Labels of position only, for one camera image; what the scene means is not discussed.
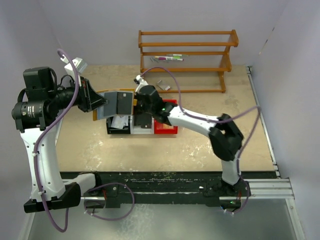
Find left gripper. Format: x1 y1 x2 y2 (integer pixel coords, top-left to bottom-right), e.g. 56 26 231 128
47 75 109 112

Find orange leather card holder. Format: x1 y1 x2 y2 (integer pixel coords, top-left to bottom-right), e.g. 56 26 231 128
92 88 137 121

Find black card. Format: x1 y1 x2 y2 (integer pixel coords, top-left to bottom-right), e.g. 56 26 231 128
116 91 134 116

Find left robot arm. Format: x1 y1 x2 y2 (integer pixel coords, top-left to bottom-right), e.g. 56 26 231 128
11 66 107 213

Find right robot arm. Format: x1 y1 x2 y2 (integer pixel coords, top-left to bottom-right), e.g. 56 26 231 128
135 85 244 196

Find black cards in bin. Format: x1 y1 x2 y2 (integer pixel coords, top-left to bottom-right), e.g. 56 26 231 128
133 113 153 129

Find white cards in bin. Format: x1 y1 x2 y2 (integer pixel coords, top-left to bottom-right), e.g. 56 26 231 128
111 116 129 130

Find white plastic bin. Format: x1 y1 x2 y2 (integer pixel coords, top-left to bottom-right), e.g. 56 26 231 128
129 113 154 135

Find red plastic bin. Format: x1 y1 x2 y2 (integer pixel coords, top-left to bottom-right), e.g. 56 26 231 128
152 99 179 135

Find black plastic bin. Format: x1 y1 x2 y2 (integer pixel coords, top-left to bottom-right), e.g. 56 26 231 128
106 115 131 135

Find markers on shelf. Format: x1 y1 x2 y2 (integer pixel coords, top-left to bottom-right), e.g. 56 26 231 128
150 53 188 63

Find wooden shelf rack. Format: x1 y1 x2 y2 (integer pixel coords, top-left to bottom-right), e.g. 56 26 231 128
138 29 239 93

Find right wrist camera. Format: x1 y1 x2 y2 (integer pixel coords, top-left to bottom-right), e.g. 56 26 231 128
133 75 148 87

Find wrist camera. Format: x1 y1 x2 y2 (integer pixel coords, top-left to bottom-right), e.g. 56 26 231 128
133 75 148 87
60 56 88 76

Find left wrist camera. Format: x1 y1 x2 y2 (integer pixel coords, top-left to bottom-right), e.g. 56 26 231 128
60 56 88 76

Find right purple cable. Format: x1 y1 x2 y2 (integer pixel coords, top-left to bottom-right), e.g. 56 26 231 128
139 66 262 181

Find purple cable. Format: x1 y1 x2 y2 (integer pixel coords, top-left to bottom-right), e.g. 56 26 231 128
33 48 80 233
139 66 262 181

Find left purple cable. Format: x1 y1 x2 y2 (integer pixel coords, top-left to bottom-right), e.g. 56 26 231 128
33 48 80 233

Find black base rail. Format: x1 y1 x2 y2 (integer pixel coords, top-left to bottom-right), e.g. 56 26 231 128
66 171 252 208

